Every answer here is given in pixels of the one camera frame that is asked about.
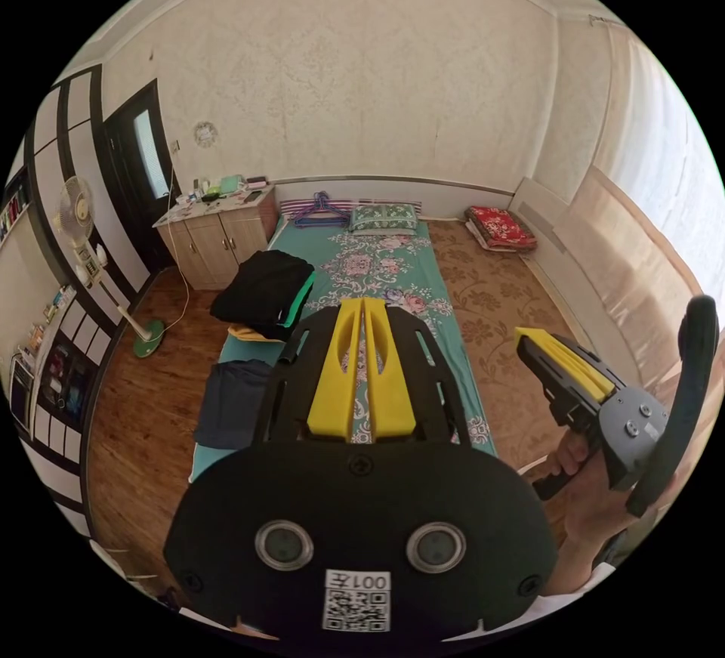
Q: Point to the person's left hand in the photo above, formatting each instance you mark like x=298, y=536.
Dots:
x=255, y=628

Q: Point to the person's right hand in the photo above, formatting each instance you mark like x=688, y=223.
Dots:
x=589, y=505

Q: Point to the black white wall cupboard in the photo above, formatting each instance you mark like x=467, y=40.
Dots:
x=62, y=363

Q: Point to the person's right forearm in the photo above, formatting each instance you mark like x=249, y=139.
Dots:
x=575, y=570

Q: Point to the green floral pillow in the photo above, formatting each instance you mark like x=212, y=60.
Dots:
x=382, y=218

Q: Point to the red floral folded blanket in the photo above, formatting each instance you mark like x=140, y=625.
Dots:
x=501, y=227

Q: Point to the white standing fan green base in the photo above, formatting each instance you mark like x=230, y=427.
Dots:
x=76, y=216

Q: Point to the cream curtain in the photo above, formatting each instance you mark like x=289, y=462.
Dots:
x=651, y=205

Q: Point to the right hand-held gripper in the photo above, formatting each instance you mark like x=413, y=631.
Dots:
x=629, y=423

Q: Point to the light wooden cupboard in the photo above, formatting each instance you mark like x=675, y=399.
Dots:
x=215, y=241

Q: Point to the bed with teal floral sheet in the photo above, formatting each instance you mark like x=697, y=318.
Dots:
x=498, y=295

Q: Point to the dark door with window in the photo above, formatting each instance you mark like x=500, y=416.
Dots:
x=133, y=176

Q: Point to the purple clothes hanger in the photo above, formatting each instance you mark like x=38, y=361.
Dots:
x=324, y=203

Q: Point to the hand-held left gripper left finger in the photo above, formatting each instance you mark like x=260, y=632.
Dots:
x=334, y=380

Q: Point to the person's body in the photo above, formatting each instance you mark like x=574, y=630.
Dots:
x=578, y=593

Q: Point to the pile of clothes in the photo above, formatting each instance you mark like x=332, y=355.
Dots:
x=260, y=290

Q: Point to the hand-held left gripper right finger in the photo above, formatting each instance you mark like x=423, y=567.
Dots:
x=388, y=386

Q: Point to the blue clothes hanger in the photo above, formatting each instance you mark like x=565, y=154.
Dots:
x=317, y=220

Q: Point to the black gray short sleeve shirt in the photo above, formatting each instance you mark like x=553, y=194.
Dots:
x=232, y=409

